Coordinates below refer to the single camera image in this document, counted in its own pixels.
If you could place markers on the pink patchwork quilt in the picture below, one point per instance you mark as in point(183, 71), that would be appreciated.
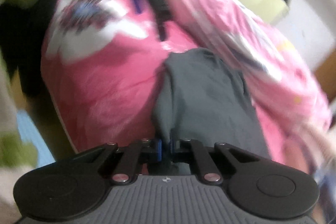
point(281, 84)

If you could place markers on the pink floral bed sheet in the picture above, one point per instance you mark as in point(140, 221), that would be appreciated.
point(102, 63)

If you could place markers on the black garment at bed edge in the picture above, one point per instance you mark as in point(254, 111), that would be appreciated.
point(28, 119)

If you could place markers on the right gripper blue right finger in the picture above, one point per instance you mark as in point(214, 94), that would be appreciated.
point(196, 155)

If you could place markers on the dark grey garment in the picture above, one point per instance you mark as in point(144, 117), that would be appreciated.
point(203, 98)

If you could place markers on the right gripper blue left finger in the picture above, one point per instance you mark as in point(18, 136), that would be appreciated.
point(134, 158)

